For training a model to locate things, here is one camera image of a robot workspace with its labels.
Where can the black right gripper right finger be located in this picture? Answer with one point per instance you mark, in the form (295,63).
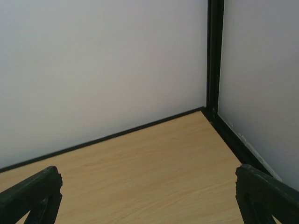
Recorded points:
(263,199)

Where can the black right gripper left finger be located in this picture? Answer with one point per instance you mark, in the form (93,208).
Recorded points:
(38,196)

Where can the black enclosure frame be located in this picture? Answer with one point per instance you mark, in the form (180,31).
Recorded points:
(215,18)

